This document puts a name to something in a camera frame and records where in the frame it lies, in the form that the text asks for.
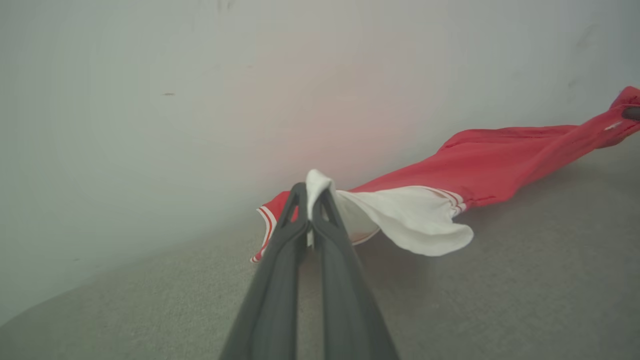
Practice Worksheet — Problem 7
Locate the red and white basketball jersey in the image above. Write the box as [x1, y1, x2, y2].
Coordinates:
[250, 86, 640, 264]

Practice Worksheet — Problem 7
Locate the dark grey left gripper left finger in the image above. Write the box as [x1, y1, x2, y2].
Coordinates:
[219, 182, 309, 360]

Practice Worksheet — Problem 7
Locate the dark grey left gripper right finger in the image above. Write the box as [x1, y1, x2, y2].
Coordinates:
[312, 187, 401, 360]

